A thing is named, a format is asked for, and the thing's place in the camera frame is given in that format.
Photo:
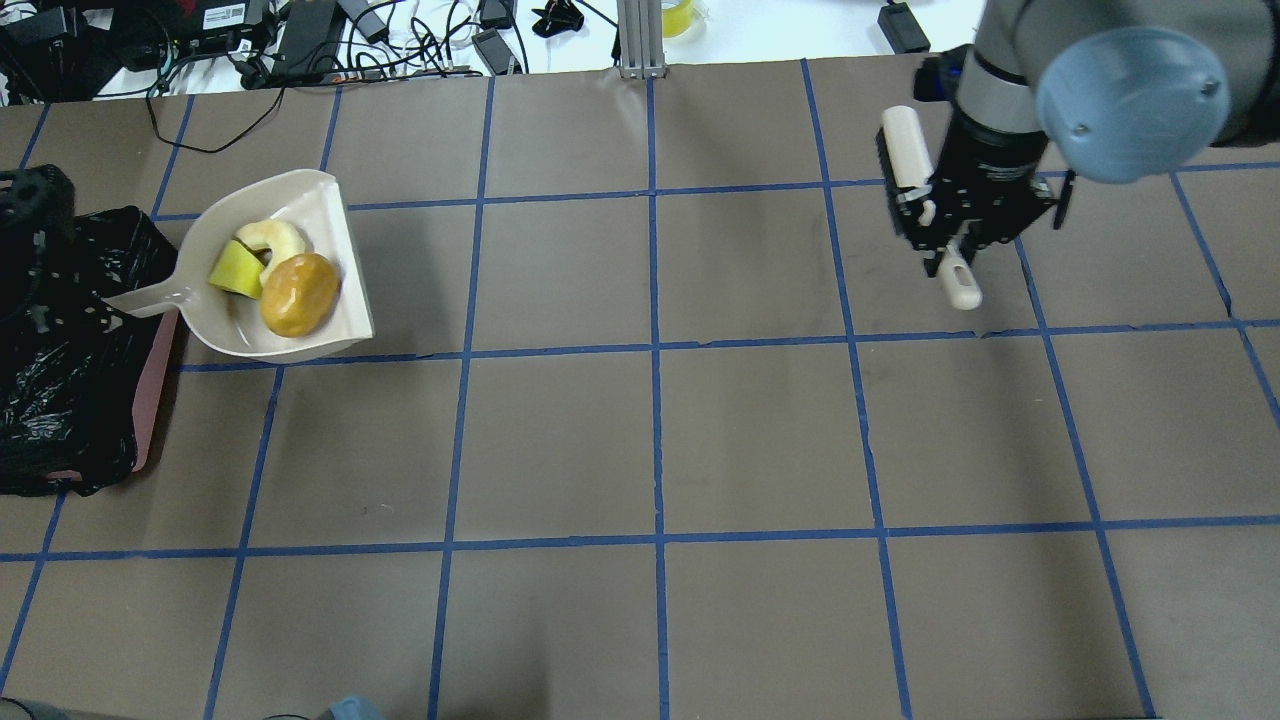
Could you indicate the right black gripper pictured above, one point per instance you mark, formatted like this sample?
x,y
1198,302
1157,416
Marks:
x,y
990,160

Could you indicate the beige hand brush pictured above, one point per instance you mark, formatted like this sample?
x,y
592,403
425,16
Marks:
x,y
915,202

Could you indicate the beige plastic dustpan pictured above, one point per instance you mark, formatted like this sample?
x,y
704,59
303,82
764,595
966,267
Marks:
x,y
231,324

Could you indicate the orange-yellow toy potato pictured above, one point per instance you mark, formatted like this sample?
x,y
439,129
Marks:
x,y
299,295

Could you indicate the yellow sponge wedge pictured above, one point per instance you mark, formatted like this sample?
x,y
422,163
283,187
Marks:
x,y
237,270

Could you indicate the pale banana-shaped peel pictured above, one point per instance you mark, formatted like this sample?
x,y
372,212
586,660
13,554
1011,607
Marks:
x,y
279,240

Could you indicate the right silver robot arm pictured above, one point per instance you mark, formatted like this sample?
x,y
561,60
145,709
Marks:
x,y
1053,91

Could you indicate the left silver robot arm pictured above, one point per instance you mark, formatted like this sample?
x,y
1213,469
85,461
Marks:
x,y
351,707

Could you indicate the black bag-lined trash bin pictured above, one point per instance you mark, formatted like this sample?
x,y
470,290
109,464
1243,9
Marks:
x,y
71,363

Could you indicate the black power adapter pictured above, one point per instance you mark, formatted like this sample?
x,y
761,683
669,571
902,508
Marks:
x,y
901,29

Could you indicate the yellow tape roll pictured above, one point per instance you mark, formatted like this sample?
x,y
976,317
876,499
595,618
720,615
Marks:
x,y
677,17

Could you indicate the aluminium frame post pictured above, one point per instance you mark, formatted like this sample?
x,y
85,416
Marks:
x,y
640,38

